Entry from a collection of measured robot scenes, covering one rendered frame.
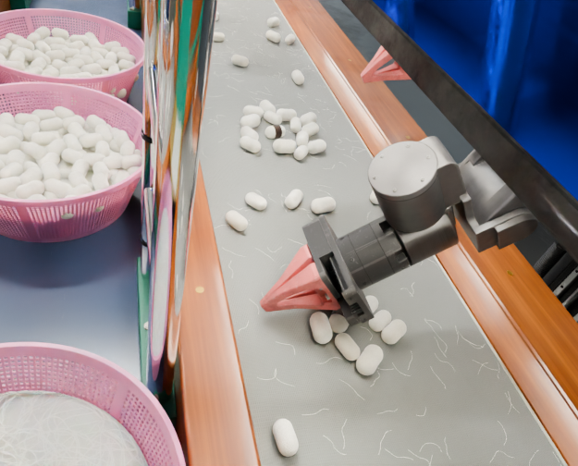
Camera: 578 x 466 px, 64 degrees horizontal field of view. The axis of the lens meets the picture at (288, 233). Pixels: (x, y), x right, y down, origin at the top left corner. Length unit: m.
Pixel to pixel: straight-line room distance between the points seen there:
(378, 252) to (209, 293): 0.17
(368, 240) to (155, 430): 0.25
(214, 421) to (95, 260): 0.30
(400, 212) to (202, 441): 0.24
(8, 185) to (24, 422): 0.30
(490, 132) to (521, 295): 0.44
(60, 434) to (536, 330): 0.50
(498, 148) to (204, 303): 0.33
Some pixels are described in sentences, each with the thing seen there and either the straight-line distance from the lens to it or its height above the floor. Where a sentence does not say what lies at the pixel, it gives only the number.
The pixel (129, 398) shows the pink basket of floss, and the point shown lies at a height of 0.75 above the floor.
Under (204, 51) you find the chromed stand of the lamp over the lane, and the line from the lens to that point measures 0.22.
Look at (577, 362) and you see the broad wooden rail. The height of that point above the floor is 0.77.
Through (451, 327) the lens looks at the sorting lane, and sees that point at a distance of 0.58.
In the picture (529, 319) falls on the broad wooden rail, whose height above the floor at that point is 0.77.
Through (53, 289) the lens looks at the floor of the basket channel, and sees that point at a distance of 0.60.
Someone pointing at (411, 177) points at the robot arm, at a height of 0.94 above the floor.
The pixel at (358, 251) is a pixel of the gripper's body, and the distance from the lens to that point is 0.44.
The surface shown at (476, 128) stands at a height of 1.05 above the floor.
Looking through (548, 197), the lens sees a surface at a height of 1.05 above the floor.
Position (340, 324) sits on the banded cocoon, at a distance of 0.49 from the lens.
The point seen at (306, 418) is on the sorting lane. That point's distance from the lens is 0.45.
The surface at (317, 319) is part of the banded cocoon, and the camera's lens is 0.49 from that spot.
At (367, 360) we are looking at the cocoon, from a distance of 0.48.
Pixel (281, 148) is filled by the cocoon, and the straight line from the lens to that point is 0.72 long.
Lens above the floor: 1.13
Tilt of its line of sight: 42 degrees down
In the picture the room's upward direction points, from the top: 17 degrees clockwise
